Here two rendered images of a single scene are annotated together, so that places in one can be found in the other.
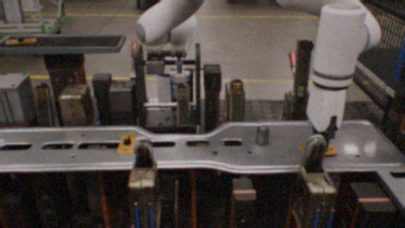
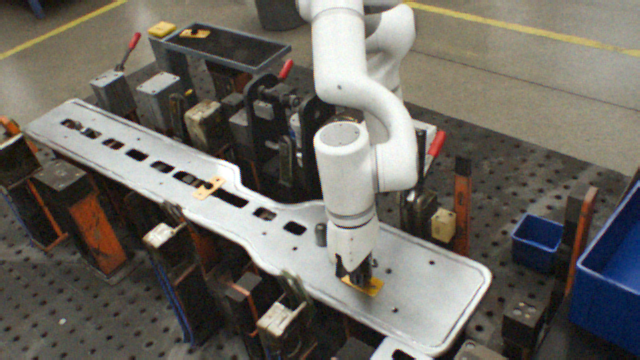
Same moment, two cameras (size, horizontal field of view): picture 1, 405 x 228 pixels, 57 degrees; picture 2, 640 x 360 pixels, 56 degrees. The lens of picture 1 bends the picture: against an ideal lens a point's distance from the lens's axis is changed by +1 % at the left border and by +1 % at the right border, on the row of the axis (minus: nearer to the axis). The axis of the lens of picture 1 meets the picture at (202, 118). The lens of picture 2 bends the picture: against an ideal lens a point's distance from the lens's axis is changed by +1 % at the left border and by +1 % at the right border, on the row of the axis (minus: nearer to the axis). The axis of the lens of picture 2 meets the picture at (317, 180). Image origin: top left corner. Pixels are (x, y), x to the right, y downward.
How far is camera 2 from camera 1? 88 cm
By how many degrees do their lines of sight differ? 39
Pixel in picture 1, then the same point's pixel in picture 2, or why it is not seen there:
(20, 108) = (159, 114)
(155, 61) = (265, 102)
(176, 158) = (226, 224)
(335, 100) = (335, 238)
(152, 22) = not seen: hidden behind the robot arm
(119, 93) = (237, 125)
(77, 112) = (198, 134)
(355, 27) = (333, 167)
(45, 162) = (138, 181)
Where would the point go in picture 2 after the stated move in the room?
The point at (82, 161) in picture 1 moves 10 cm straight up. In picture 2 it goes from (161, 192) to (147, 159)
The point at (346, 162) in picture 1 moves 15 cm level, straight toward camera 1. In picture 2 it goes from (370, 311) to (294, 347)
